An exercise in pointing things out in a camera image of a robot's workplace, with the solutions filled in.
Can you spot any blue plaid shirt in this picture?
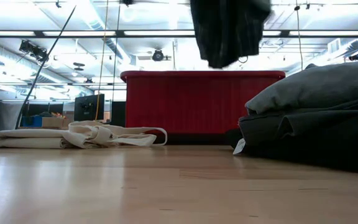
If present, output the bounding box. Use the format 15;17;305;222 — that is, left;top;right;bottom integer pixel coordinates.
190;0;273;70

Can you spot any dark grey shirt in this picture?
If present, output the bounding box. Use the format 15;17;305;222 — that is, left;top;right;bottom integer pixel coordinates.
232;96;358;156

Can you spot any light grey garment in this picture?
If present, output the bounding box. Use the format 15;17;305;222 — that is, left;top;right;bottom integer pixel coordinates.
245;60;358;116

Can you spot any black garment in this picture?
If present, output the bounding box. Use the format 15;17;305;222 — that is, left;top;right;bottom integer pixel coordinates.
225;127;358;175

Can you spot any red plastic laundry bin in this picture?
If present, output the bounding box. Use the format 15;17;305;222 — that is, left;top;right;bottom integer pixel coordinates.
120;70;286;135

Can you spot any blue storage bin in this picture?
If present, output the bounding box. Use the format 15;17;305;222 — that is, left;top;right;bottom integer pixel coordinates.
22;115;43;128

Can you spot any black background panel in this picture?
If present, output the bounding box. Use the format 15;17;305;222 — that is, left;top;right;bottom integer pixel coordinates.
110;101;127;126

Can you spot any black computer monitor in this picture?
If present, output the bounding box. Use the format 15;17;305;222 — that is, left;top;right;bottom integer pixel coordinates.
74;93;105;121

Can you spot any brown cardboard box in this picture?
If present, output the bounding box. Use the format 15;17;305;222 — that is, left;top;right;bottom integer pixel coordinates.
41;115;74;129

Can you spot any white canvas tote bag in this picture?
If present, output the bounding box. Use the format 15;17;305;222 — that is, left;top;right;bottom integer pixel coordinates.
0;120;168;149

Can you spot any round black ceiling camera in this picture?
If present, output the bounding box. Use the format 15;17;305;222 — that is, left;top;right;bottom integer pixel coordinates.
152;49;165;62

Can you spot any thin black hanging cable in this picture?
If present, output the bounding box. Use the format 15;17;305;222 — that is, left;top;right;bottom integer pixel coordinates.
112;0;121;122

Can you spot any yellow hanging cable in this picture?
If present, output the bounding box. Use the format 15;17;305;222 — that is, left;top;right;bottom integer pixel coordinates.
294;5;305;72
94;0;109;121

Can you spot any long black cable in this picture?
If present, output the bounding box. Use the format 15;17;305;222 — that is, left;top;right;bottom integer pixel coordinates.
14;6;76;130

